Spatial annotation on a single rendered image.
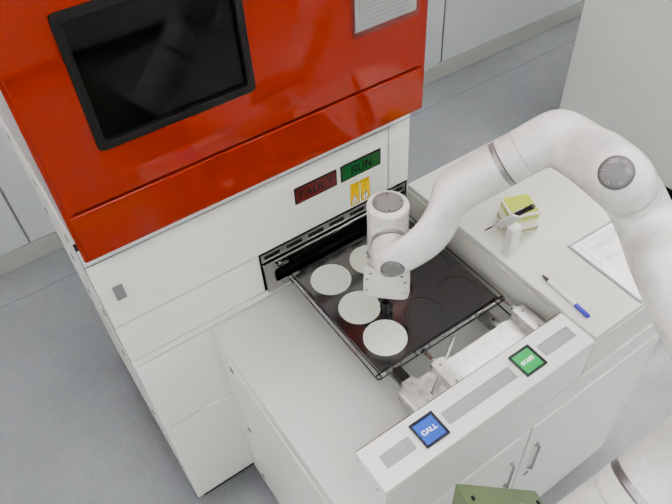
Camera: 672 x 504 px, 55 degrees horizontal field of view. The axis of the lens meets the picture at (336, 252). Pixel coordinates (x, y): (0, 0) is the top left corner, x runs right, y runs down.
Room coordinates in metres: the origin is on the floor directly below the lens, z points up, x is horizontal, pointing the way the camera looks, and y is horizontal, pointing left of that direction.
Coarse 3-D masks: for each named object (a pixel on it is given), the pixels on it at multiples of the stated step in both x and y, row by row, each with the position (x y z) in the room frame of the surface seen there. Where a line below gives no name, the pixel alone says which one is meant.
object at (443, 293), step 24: (360, 240) 1.16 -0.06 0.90; (432, 264) 1.06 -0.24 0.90; (456, 264) 1.05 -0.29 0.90; (312, 288) 1.01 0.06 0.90; (360, 288) 1.00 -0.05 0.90; (432, 288) 0.98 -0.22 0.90; (456, 288) 0.98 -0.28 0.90; (480, 288) 0.97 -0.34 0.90; (336, 312) 0.93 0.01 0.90; (408, 312) 0.92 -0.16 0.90; (432, 312) 0.91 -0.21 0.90; (456, 312) 0.91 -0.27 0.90; (360, 336) 0.86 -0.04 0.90; (408, 336) 0.85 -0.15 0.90; (432, 336) 0.84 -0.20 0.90; (384, 360) 0.79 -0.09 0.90
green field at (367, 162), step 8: (376, 152) 1.24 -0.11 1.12; (360, 160) 1.21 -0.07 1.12; (368, 160) 1.23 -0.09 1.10; (376, 160) 1.24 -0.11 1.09; (344, 168) 1.19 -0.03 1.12; (352, 168) 1.20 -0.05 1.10; (360, 168) 1.21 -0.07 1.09; (368, 168) 1.23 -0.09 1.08; (344, 176) 1.19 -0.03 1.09; (352, 176) 1.20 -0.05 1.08
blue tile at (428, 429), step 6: (426, 420) 0.60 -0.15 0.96; (432, 420) 0.60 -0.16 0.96; (414, 426) 0.59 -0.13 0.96; (420, 426) 0.59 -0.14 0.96; (426, 426) 0.59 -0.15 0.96; (432, 426) 0.59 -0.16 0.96; (438, 426) 0.59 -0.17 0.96; (420, 432) 0.58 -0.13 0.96; (426, 432) 0.58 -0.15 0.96; (432, 432) 0.58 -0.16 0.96; (438, 432) 0.58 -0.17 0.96; (444, 432) 0.58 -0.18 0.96; (426, 438) 0.57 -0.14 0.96; (432, 438) 0.57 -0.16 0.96
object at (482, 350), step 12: (504, 324) 0.88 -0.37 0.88; (516, 324) 0.87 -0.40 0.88; (492, 336) 0.85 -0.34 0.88; (504, 336) 0.84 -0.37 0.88; (516, 336) 0.84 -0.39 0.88; (468, 348) 0.82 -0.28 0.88; (480, 348) 0.82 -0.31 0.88; (492, 348) 0.81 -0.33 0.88; (504, 348) 0.81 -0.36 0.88; (456, 360) 0.79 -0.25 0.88; (468, 360) 0.79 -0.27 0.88; (480, 360) 0.78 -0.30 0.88; (468, 372) 0.76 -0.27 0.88; (432, 384) 0.73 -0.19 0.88; (408, 408) 0.69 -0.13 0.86
